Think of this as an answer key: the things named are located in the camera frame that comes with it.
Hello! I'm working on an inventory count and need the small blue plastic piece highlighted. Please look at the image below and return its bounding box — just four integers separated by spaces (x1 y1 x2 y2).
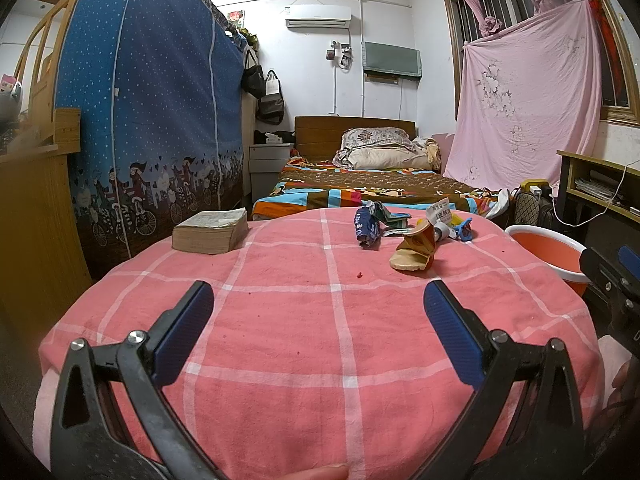
454 218 474 243

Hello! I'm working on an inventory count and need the white paper label trash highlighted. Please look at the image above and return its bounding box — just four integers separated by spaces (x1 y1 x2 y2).
425 197 452 226

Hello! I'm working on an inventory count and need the green wrapper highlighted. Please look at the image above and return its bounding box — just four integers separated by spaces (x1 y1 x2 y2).
370 202 411 230

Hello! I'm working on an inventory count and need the blue snack wrapper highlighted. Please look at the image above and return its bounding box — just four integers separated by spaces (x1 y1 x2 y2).
354 206 381 249

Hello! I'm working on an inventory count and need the person's hand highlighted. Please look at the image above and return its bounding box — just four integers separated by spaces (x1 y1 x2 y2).
279 464 349 480

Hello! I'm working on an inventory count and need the orange bin with white rim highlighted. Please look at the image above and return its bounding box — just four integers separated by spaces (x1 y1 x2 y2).
506 224 590 296

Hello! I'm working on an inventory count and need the stack of papers on shelf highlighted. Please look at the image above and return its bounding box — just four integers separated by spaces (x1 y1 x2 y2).
574 170 624 204

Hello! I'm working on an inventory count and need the wooden desk shelf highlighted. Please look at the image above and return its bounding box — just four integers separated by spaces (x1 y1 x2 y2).
554 151 639 228

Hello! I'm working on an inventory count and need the yellow power strip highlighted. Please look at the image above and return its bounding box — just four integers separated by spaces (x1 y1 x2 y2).
520 179 550 197

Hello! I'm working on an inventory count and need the pink plaid table cloth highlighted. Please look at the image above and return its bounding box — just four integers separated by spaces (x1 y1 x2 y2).
32 208 626 479

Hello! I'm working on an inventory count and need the pink hanging sheet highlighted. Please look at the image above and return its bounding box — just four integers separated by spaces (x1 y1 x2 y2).
445 0 602 191

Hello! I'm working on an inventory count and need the cream pillow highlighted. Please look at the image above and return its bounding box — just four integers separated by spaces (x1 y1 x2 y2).
345 146 440 170

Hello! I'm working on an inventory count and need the red cloth at window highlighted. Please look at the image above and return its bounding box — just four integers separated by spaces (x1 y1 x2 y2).
589 0 626 105

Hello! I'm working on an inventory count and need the thick worn book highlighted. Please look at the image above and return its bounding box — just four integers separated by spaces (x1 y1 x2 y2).
171 208 248 255

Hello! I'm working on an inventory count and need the colourful patchwork bed blanket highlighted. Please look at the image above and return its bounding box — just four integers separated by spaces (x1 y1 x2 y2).
252 157 499 220

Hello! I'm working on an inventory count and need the floral pillow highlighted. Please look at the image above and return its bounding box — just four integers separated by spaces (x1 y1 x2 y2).
332 127 416 167

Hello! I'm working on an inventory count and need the wooden bed headboard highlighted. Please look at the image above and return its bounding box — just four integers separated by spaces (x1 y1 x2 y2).
294 116 416 162

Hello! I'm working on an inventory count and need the white bedside drawer cabinet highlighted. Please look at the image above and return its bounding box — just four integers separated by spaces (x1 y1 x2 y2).
248 143 294 202

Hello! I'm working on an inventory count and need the grey white hanging bag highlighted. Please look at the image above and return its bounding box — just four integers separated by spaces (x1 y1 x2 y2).
256 70 285 126

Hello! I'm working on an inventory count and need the black hanging handbag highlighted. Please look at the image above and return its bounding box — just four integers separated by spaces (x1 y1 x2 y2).
241 47 266 100

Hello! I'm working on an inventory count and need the blue patterned bunk curtain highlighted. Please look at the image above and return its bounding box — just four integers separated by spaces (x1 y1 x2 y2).
54 0 245 278

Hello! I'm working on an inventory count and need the white charging cable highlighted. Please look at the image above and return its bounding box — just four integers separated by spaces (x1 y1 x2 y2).
534 158 640 229

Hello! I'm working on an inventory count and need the wooden bunk bed frame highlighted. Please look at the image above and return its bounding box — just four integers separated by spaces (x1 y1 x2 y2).
1 0 92 344

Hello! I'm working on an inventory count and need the wall socket cluster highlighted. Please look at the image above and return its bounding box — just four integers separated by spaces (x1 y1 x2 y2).
326 41 352 70

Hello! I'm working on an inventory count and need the white wall air conditioner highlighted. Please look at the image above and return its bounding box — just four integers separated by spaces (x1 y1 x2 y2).
285 4 352 29

